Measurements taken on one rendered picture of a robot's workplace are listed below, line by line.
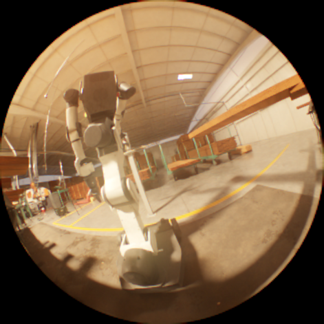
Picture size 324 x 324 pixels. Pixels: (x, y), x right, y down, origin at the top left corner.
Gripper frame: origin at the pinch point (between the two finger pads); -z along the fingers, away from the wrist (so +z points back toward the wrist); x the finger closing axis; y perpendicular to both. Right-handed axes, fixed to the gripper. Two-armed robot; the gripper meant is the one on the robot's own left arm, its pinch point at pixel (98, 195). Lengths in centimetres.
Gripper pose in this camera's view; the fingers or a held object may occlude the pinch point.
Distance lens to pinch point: 83.0
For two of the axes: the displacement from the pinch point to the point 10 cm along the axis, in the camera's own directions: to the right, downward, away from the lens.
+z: -1.6, -9.1, -3.7
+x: -5.8, -2.2, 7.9
